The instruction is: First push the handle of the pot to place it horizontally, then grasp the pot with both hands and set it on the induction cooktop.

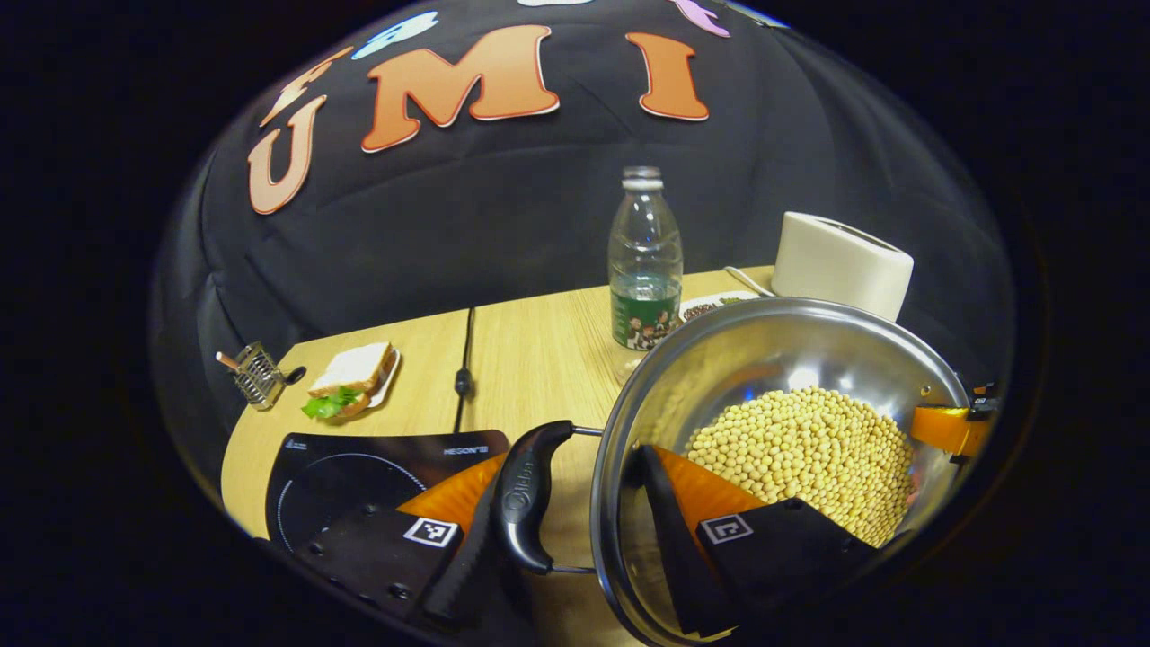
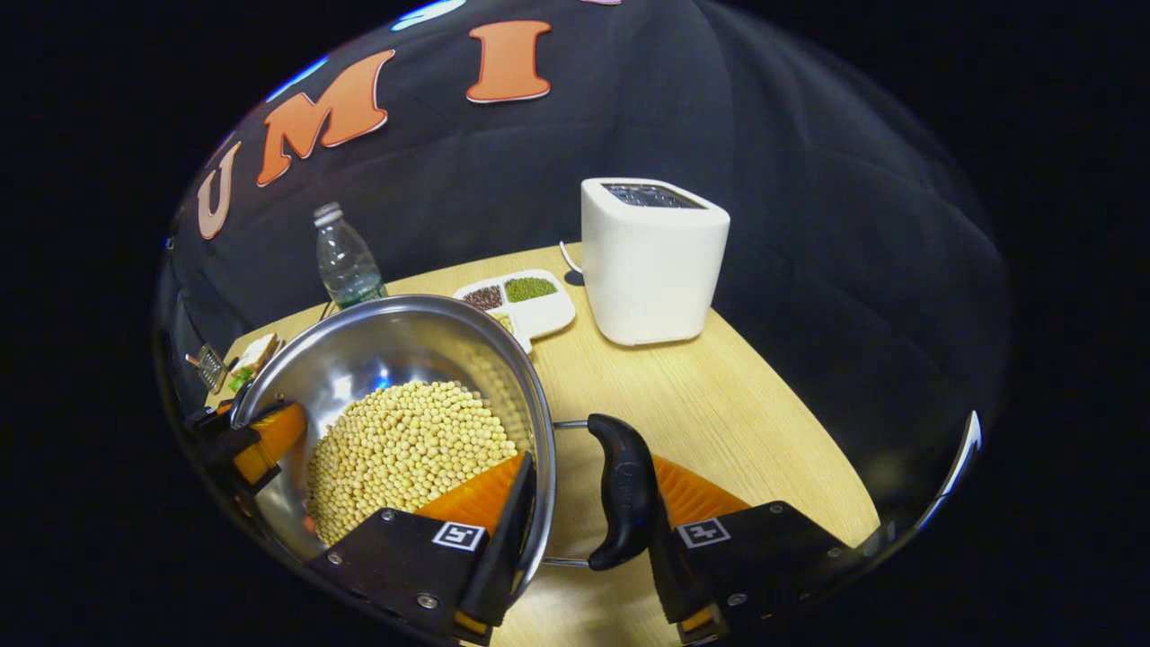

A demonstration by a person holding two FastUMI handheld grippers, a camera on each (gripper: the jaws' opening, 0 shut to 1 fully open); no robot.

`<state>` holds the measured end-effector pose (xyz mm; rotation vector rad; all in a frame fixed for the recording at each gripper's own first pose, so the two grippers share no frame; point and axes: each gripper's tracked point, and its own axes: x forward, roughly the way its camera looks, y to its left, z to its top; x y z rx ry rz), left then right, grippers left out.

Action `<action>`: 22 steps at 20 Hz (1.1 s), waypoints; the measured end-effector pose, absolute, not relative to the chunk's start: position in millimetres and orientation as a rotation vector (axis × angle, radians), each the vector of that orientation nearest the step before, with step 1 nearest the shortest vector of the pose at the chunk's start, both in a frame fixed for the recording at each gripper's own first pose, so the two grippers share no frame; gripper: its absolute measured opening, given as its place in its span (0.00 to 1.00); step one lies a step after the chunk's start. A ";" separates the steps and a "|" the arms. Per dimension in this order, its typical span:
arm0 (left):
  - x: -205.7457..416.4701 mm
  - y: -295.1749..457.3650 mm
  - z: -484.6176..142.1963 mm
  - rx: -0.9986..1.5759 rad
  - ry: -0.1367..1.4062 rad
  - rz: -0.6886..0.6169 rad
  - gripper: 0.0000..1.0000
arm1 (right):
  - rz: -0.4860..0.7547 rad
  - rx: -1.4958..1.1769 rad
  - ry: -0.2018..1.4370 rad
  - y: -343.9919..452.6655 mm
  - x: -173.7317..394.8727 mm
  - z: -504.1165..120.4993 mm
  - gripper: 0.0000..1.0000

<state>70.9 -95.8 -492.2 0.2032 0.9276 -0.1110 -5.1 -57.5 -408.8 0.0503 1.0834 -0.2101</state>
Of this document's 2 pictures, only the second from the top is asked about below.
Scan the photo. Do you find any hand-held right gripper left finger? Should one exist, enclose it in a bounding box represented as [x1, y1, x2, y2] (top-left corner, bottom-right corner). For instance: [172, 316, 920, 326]
[310, 449, 538, 646]

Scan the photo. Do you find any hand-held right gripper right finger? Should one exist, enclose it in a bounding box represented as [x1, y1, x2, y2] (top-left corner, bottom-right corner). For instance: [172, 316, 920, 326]
[649, 454, 854, 644]

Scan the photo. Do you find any stainless steel pot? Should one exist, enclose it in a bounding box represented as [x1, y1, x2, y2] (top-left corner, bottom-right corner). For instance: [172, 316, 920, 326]
[229, 294, 661, 576]

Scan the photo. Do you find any sandwich with lettuce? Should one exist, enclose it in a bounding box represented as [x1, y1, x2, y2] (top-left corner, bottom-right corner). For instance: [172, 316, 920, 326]
[225, 332, 285, 392]

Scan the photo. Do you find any pile of soybeans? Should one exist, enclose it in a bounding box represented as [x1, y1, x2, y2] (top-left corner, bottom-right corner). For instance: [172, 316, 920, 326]
[305, 379, 520, 547]

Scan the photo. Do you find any clear plastic water bottle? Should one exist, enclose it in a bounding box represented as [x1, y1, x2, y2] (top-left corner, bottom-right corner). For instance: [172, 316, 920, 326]
[313, 202, 388, 309]

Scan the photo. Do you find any white divided bean plate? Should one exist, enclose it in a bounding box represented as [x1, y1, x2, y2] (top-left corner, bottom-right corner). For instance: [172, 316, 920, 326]
[453, 269, 577, 353]

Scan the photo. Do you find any white toaster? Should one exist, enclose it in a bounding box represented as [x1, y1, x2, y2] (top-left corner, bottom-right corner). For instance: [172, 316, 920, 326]
[579, 177, 731, 348]

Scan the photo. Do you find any black backdrop cloth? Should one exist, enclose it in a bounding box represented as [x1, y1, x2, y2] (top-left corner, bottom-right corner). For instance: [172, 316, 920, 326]
[157, 0, 1012, 540]

